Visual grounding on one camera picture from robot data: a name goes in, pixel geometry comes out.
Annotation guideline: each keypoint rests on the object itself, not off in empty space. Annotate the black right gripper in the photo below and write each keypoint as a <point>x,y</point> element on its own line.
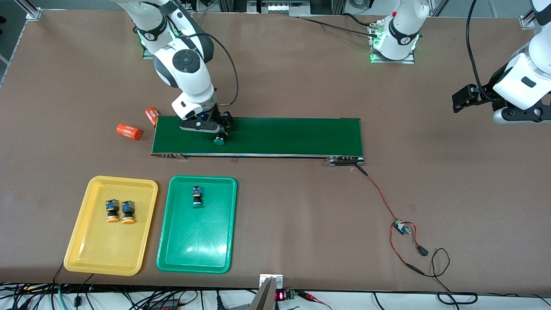
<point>216,117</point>

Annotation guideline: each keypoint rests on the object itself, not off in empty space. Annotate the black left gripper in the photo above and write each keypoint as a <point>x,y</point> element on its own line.
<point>485,93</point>

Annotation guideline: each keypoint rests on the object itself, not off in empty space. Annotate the green-capped push button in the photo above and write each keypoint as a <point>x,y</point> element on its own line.
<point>220,140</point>
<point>197,196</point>

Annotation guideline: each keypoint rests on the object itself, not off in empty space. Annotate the yellow-capped push button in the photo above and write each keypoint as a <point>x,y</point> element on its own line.
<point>128,212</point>
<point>112,211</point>

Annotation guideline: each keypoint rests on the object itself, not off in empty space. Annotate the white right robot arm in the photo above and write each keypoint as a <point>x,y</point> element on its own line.
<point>185,60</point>

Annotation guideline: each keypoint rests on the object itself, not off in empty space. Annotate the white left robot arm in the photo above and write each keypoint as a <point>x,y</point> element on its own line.
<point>525,82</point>

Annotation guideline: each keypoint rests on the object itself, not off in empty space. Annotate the green conveyor belt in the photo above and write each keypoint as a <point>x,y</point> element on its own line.
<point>280,135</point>

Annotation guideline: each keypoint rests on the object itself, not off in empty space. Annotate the green plastic tray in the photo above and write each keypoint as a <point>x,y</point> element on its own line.
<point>198,241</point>

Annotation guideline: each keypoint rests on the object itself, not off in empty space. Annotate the white power strip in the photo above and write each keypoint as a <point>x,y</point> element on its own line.
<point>280,7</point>

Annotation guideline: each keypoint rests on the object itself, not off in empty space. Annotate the small speed controller board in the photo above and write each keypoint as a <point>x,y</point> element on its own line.
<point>400,227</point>

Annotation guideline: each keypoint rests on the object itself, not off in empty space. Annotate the small black plug connector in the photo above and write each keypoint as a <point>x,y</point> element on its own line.
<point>423,250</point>

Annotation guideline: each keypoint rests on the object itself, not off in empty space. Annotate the red black power lead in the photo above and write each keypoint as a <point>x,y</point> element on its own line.
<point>392,245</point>

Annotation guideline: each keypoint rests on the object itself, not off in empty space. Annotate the yellow plastic tray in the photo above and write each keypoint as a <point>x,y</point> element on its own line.
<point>112,249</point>

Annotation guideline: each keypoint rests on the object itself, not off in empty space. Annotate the red LED display module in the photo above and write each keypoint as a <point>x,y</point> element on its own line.
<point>282,296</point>

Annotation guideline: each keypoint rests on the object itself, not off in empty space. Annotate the red alligator clip lead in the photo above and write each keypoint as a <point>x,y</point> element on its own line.
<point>314,299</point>

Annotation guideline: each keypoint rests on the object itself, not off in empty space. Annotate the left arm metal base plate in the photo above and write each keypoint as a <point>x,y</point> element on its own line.
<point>394,61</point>

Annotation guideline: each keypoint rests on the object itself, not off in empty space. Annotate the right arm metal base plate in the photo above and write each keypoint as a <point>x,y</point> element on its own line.
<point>146,54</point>

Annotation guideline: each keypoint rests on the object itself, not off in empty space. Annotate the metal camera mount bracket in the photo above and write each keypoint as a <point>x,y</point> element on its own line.
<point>267,292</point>

